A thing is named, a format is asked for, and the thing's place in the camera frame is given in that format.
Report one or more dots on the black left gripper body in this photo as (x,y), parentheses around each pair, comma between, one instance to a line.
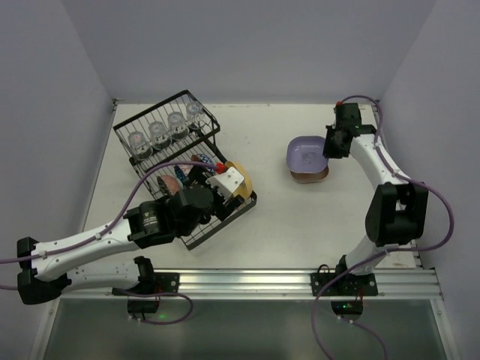
(228,202)

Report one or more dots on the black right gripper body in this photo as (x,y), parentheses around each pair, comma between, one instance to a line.
(331,142)

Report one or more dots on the yellow square plate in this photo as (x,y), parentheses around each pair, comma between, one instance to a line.
(245,189)

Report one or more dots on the pink speckled bowl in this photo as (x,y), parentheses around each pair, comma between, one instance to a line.
(168,185)

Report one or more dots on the purple square plate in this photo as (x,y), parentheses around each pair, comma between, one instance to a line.
(304,155)

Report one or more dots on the brown panda square plate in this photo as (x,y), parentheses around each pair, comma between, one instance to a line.
(310,177)

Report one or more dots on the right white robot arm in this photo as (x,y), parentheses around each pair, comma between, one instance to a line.
(396,214)

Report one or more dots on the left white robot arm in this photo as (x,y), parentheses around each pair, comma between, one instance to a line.
(50,269)

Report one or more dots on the blue patterned bowl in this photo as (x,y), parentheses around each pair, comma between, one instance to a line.
(202,158)

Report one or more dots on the clear glass cup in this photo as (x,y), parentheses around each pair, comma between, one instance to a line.
(139,146)
(195,115)
(159,135)
(177,125)

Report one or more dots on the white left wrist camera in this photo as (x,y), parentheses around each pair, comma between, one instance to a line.
(226,183)

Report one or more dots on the black wire dish rack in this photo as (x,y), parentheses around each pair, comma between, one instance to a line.
(200,141)

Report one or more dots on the aluminium mounting rail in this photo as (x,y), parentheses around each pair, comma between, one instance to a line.
(296,284)

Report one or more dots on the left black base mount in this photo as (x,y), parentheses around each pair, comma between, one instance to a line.
(145,297)

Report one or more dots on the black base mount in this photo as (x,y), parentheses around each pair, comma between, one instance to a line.
(354,287)
(145,297)

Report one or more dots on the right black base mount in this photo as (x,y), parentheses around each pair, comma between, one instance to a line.
(354,287)

